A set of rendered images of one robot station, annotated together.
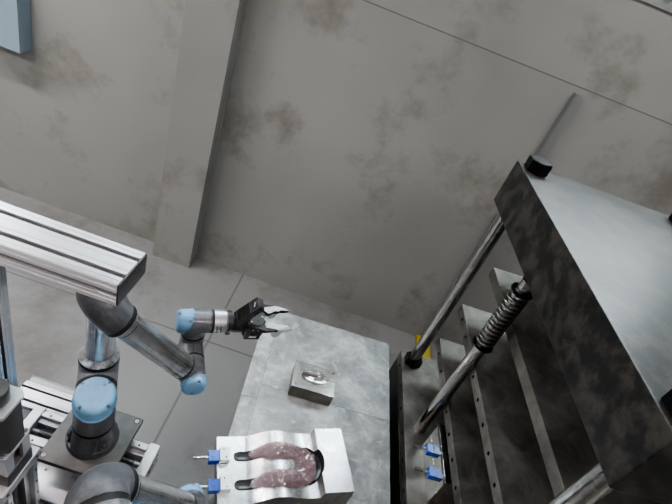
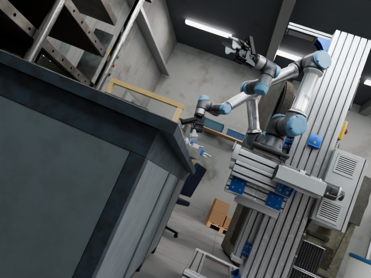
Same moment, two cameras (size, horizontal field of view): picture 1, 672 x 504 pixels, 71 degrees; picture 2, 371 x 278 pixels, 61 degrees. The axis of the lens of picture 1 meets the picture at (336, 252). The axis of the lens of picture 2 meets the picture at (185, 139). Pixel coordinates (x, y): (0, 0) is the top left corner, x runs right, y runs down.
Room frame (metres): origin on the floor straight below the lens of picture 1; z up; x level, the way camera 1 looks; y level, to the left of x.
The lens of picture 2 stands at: (2.72, 0.48, 0.65)
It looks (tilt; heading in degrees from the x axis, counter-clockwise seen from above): 8 degrees up; 195
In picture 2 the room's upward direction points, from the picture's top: 24 degrees clockwise
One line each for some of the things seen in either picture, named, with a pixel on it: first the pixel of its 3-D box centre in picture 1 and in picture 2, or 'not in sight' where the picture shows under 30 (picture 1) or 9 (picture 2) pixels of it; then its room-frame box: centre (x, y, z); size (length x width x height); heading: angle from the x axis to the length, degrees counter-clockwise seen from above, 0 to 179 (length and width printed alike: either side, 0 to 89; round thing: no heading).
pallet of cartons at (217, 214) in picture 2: not in sight; (223, 217); (-5.07, 0.09, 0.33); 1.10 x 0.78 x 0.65; 4
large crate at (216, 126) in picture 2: not in sight; (212, 126); (-5.36, -1.10, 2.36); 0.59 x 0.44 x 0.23; 94
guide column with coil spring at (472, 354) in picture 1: (449, 388); (48, 21); (1.51, -0.69, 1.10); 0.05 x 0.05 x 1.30
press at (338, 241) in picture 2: not in sight; (326, 216); (-5.21, 2.22, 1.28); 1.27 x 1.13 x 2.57; 94
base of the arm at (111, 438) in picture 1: (93, 428); (271, 143); (0.76, 0.49, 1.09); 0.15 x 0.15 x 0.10
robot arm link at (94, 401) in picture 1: (94, 404); (279, 126); (0.77, 0.49, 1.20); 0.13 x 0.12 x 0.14; 30
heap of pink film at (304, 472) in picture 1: (285, 463); not in sight; (1.01, -0.13, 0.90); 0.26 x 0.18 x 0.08; 115
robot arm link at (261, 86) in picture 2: (191, 346); (261, 85); (1.00, 0.31, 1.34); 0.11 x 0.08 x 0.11; 30
